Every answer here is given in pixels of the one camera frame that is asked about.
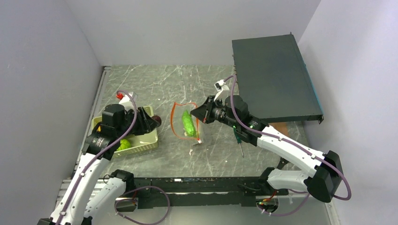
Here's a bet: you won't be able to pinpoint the dark red toy fruit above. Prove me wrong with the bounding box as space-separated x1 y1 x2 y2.
152 115 161 124

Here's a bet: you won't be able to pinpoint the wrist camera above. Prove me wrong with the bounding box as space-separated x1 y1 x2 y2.
116 92 138 111
214 79 230 100

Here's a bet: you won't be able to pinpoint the green handled screwdriver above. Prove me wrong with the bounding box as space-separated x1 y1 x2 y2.
233 128 245 158

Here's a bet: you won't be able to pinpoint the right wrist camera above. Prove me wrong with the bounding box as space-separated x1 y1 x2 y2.
214 79 230 100

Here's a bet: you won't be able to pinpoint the green plastic basket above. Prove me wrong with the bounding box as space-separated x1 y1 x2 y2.
91 105 158 158

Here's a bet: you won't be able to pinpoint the dark green metal case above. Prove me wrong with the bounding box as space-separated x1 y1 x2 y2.
232 34 324 123

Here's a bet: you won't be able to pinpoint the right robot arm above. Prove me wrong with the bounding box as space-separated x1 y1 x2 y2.
190 95 347 203

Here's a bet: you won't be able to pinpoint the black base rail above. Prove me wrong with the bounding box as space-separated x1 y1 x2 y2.
117 177 289 211

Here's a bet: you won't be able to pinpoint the wooden board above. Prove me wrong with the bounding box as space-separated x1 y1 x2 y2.
270 121 305 139

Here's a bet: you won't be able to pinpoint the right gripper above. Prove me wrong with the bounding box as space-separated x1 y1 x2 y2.
191 95 239 129

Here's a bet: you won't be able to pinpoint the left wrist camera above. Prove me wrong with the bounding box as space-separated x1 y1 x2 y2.
116 92 138 111

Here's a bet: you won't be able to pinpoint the green toy cucumber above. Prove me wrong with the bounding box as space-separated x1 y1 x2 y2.
182 110 197 137

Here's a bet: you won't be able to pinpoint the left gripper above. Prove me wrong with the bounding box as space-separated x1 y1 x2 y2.
116 106 159 139

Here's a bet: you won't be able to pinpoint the aluminium frame rail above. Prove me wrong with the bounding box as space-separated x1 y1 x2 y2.
49 66 112 225

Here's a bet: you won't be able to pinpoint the clear zip top bag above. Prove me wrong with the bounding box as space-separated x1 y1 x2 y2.
170 102 205 144

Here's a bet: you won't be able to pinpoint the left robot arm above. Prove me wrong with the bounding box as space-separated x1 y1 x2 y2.
38 104 161 225

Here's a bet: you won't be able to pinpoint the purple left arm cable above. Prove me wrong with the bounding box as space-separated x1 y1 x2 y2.
54 90 171 225

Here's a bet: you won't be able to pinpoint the black pliers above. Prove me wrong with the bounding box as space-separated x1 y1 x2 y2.
276 157 289 170

